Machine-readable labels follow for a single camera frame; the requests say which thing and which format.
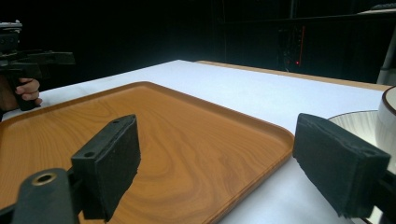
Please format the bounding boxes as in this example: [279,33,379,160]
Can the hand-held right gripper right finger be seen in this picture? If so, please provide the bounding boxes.
[292,112,391,218]

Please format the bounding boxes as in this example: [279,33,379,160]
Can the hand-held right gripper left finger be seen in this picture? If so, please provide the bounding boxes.
[70,114,142,223]

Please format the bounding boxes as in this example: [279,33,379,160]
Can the white plate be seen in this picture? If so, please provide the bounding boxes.
[328,109,396,175]

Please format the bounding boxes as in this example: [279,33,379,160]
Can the white cup with dark rim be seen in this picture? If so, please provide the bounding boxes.
[375,85,396,155]

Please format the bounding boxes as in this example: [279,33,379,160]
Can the wooden tray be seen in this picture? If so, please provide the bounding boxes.
[0,80,295,224]

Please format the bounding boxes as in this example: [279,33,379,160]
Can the grey metal stand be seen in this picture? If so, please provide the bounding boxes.
[375,27,396,86]

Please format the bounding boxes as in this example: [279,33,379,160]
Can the dark equipment with red light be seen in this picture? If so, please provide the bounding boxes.
[276,24,307,73]

